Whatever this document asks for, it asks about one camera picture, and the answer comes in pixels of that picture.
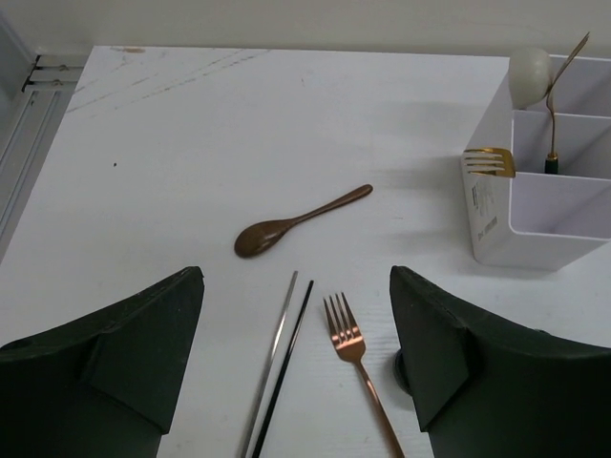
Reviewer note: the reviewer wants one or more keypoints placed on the brown wooden spoon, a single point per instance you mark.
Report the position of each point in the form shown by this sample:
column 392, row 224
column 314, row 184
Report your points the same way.
column 257, row 238

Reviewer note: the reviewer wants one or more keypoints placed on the left black chopstick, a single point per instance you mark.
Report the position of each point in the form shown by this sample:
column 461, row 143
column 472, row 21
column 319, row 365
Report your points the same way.
column 257, row 450

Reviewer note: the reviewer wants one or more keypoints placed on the aluminium rail left side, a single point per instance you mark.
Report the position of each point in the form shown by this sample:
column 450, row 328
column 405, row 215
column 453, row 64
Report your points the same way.
column 35, row 92

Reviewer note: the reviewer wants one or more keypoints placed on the rose gold fork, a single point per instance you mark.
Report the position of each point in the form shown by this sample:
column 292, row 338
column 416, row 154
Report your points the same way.
column 349, row 343

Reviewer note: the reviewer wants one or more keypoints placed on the white three-compartment container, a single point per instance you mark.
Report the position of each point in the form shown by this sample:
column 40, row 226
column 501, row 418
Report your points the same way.
column 557, row 208

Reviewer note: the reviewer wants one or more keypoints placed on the silver chopstick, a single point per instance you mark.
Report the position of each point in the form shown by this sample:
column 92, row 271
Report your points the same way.
column 269, row 360

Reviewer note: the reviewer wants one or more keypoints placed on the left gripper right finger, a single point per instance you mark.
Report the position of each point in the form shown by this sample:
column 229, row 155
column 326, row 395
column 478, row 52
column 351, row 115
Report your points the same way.
column 483, row 386

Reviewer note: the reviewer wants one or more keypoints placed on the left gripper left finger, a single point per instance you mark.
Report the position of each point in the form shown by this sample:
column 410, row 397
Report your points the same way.
column 106, row 384

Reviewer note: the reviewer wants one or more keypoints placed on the white ceramic spoon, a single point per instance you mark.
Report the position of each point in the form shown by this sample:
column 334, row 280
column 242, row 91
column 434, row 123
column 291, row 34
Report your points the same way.
column 530, row 74

